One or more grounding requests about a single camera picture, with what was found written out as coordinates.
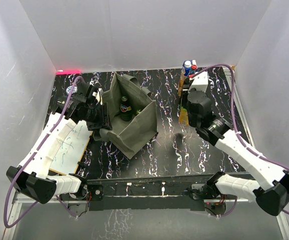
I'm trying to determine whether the purple cable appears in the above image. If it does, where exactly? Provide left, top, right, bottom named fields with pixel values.
left=189, top=63, right=289, bottom=221
left=3, top=75, right=85, bottom=229

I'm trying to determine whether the black front mounting rail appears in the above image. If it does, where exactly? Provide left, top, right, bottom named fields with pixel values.
left=84, top=174, right=238, bottom=212

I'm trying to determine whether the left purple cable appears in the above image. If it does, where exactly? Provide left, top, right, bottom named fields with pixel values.
left=3, top=75, right=85, bottom=229

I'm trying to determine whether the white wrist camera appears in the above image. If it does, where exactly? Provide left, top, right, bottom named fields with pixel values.
left=92, top=88, right=104, bottom=106
left=188, top=71, right=209, bottom=93

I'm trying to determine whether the green tea bottle white cap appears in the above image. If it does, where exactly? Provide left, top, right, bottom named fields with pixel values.
left=178, top=106, right=189, bottom=126

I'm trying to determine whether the grey canvas bag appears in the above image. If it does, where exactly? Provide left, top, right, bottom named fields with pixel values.
left=92, top=73, right=158, bottom=159

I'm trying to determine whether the dark green glass bottle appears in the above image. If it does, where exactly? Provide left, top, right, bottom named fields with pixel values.
left=120, top=96, right=132, bottom=122

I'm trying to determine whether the blue white bottle cap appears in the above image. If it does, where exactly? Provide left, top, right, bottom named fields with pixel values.
left=66, top=85, right=78, bottom=95

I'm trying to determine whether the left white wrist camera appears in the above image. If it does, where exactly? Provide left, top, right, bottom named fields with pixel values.
left=92, top=88, right=104, bottom=106

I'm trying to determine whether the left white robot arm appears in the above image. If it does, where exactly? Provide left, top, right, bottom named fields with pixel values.
left=6, top=82, right=112, bottom=204

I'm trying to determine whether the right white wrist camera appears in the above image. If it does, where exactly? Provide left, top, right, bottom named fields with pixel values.
left=188, top=71, right=209, bottom=93

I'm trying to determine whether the aluminium frame rail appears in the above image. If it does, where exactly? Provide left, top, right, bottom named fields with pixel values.
left=222, top=67, right=289, bottom=240

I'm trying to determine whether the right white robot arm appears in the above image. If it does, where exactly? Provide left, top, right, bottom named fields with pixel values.
left=181, top=90, right=289, bottom=216

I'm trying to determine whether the cola bottle red cap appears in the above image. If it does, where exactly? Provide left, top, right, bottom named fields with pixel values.
left=189, top=64, right=198, bottom=75

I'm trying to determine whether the white board orange frame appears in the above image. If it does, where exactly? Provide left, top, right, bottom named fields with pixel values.
left=49, top=121, right=93, bottom=175

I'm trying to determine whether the blue top juice carton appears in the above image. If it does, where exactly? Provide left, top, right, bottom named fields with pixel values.
left=177, top=59, right=198, bottom=97

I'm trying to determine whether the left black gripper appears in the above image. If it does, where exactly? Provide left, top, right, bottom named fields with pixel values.
left=84, top=102, right=111, bottom=131

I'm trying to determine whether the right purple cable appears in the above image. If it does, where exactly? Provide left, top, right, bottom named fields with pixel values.
left=189, top=63, right=289, bottom=221

